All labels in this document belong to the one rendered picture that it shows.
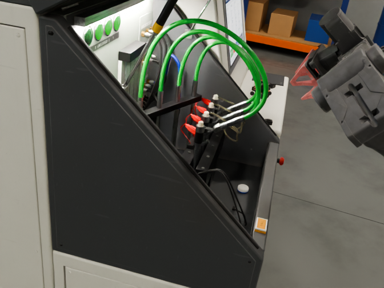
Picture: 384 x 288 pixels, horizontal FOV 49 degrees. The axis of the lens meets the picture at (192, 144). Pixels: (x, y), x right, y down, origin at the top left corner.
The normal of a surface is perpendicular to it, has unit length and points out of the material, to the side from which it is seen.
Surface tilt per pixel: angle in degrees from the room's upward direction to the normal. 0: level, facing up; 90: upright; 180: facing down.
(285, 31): 90
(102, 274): 90
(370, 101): 61
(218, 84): 90
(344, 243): 0
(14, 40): 90
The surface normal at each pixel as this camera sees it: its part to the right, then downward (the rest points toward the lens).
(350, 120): -0.68, -0.28
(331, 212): 0.11, -0.87
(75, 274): -0.24, 0.44
